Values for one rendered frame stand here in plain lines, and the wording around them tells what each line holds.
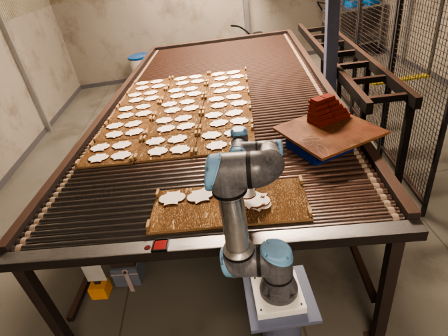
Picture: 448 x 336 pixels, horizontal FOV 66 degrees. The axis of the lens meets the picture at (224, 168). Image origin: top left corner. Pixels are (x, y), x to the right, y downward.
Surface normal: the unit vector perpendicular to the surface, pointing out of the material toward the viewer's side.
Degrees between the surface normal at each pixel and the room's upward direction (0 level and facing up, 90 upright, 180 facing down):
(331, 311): 0
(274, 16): 90
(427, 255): 0
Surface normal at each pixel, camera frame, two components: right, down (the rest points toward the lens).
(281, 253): 0.01, -0.86
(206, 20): 0.08, 0.53
